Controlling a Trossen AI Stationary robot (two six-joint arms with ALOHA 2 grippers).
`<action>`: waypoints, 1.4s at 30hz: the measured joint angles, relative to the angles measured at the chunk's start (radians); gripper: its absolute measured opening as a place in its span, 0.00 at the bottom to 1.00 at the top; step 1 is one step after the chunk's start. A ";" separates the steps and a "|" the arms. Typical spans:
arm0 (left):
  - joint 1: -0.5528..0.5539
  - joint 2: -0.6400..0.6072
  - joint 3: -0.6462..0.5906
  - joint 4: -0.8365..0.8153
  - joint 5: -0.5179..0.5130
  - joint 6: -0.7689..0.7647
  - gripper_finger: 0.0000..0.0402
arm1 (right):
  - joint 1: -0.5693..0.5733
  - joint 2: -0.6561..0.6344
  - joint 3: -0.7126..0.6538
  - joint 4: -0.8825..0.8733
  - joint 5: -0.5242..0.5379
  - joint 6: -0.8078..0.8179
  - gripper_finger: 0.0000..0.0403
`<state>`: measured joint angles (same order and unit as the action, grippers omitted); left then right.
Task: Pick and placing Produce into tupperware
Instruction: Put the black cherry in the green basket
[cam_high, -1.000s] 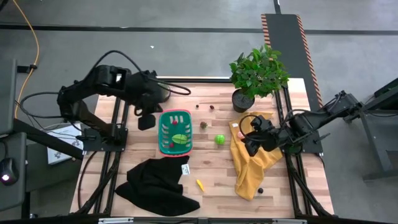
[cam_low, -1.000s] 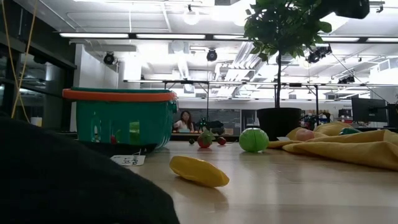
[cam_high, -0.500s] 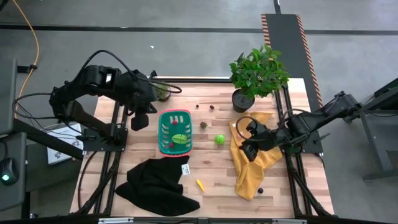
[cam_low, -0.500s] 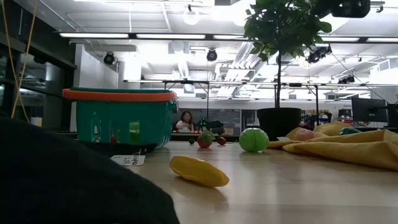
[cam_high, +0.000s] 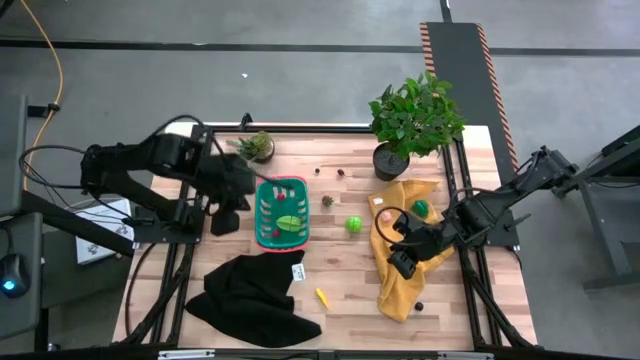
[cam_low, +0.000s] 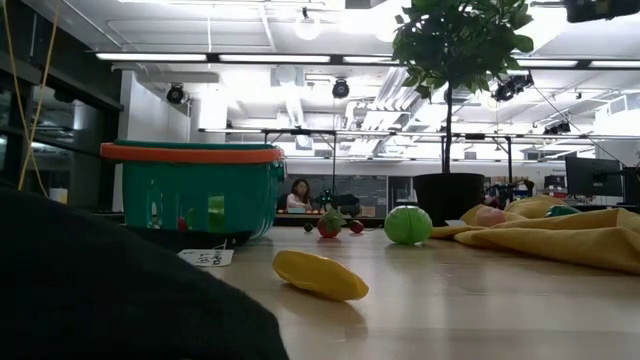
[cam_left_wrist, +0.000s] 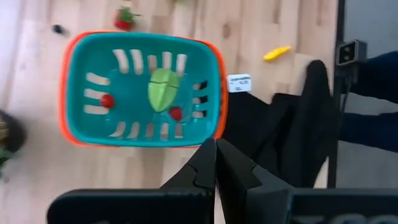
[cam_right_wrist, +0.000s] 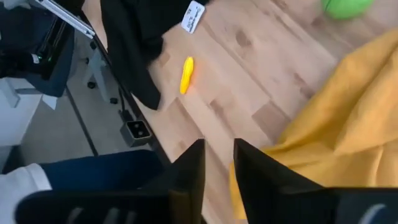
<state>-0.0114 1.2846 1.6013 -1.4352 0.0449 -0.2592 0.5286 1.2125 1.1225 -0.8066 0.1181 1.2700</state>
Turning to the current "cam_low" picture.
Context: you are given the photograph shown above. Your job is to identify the pink toy peach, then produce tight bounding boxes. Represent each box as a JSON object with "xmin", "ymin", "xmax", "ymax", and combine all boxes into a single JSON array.
[{"xmin": 474, "ymin": 206, "xmax": 507, "ymax": 228}]

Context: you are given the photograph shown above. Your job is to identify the large potted leafy plant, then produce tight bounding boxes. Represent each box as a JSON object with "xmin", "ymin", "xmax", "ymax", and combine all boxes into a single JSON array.
[{"xmin": 391, "ymin": 0, "xmax": 535, "ymax": 227}]

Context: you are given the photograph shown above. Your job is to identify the teal plastic basket orange rim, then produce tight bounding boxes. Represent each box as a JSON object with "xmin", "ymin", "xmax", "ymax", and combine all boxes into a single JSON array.
[{"xmin": 99, "ymin": 139, "xmax": 287, "ymax": 240}]

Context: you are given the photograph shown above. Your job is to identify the black computer monitor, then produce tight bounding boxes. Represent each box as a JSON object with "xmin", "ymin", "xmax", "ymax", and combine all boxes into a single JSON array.
[
  {"xmin": 622, "ymin": 167, "xmax": 640, "ymax": 206},
  {"xmin": 565, "ymin": 156, "xmax": 624, "ymax": 198}
]

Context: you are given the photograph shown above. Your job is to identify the round pendant lamp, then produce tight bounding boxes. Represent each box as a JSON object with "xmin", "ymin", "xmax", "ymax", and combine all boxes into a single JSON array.
[{"xmin": 294, "ymin": 7, "xmax": 322, "ymax": 41}]

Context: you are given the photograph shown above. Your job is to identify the yellow cable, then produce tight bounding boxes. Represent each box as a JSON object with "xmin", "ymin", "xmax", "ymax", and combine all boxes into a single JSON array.
[{"xmin": 1, "ymin": 0, "xmax": 62, "ymax": 199}]

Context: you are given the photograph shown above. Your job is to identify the person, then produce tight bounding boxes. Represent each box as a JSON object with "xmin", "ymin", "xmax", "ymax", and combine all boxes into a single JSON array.
[{"xmin": 285, "ymin": 178, "xmax": 314, "ymax": 211}]

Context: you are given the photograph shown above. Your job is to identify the dark green toy bell pepper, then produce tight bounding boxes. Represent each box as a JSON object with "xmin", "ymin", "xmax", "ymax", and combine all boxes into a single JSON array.
[{"xmin": 544, "ymin": 204, "xmax": 581, "ymax": 218}]

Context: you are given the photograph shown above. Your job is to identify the round green toy cabbage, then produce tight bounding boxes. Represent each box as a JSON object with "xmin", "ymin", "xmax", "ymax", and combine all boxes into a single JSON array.
[{"xmin": 383, "ymin": 205, "xmax": 434, "ymax": 246}]

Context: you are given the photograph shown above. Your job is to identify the ceiling light strip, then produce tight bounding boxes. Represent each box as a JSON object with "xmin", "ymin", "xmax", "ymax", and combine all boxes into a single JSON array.
[
  {"xmin": 218, "ymin": 53, "xmax": 332, "ymax": 64},
  {"xmin": 588, "ymin": 59, "xmax": 640, "ymax": 70},
  {"xmin": 342, "ymin": 55, "xmax": 401, "ymax": 65},
  {"xmin": 514, "ymin": 58, "xmax": 580, "ymax": 69},
  {"xmin": 94, "ymin": 52, "xmax": 209, "ymax": 63}
]

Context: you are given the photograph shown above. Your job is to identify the red toy strawberry green leaves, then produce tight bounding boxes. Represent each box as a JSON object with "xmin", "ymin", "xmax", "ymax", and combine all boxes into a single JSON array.
[{"xmin": 317, "ymin": 207, "xmax": 347, "ymax": 240}]

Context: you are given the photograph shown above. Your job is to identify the black background equipment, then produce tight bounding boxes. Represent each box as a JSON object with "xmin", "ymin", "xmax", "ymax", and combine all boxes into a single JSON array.
[{"xmin": 319, "ymin": 188, "xmax": 362, "ymax": 218}]

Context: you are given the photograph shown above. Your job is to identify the yellow toy banana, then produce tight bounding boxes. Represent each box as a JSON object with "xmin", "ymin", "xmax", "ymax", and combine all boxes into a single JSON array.
[{"xmin": 272, "ymin": 249, "xmax": 370, "ymax": 302}]

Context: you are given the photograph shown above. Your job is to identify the white handwritten paper tag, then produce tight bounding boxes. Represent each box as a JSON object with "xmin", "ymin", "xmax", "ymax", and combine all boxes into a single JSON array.
[{"xmin": 177, "ymin": 248, "xmax": 235, "ymax": 268}]

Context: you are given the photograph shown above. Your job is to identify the yellow cloth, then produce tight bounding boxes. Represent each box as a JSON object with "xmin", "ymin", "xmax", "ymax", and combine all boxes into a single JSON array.
[{"xmin": 430, "ymin": 194, "xmax": 640, "ymax": 275}]

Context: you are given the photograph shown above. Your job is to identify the light green ridged toy fruit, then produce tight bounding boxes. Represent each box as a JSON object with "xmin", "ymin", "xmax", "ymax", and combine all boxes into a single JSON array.
[{"xmin": 207, "ymin": 195, "xmax": 226, "ymax": 234}]

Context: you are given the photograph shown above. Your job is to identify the black aluminium table frame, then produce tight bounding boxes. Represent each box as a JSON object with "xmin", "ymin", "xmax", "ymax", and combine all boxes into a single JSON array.
[{"xmin": 94, "ymin": 212, "xmax": 416, "ymax": 230}]

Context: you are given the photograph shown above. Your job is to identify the black cloth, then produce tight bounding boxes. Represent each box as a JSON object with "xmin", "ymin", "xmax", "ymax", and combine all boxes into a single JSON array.
[{"xmin": 0, "ymin": 182, "xmax": 291, "ymax": 360}]

